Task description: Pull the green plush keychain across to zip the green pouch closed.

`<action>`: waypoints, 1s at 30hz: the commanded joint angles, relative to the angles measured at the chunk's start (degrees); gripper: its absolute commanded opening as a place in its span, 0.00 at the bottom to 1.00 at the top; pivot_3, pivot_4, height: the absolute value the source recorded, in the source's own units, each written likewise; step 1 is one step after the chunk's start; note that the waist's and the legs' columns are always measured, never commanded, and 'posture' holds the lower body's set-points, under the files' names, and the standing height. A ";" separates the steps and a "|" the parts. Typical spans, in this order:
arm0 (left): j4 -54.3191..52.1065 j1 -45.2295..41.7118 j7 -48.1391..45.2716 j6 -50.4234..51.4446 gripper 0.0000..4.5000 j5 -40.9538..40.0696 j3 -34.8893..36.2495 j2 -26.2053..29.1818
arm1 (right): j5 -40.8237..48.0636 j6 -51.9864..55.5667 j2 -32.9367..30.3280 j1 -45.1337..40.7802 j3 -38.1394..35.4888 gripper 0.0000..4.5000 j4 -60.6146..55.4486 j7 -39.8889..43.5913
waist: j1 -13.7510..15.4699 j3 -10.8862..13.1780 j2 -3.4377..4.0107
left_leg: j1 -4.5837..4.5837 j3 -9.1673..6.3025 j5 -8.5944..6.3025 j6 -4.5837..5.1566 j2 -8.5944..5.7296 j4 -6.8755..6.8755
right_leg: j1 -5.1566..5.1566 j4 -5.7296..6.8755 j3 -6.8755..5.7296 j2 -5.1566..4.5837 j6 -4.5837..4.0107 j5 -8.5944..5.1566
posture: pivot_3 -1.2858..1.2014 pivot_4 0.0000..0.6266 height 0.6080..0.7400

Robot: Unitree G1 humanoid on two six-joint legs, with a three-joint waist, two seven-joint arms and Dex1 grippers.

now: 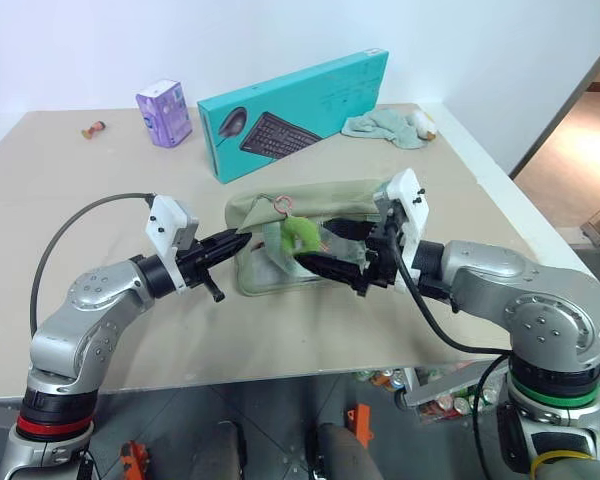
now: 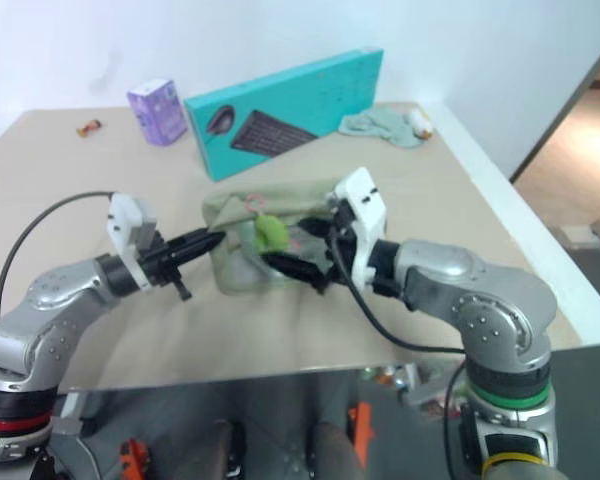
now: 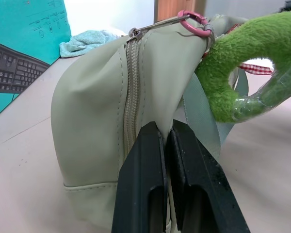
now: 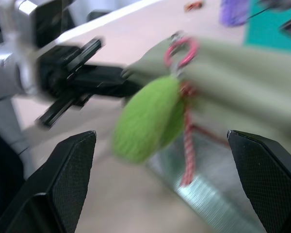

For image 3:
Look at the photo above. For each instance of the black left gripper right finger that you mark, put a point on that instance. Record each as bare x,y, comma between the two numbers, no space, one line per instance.
203,184

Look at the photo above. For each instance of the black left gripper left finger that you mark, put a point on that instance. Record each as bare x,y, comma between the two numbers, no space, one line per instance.
138,184

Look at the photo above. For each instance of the light green zip pouch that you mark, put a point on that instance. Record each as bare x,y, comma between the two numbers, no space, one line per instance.
94,102

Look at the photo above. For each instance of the pink carabiner clip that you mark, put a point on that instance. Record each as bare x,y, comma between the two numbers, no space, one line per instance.
192,24

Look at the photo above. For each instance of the light blue towel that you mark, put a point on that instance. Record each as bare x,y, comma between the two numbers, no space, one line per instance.
87,41

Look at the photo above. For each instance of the brown wooden door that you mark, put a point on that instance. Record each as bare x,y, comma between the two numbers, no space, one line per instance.
168,8

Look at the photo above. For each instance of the teal keyboard box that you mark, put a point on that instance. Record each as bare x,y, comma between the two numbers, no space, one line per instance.
17,46

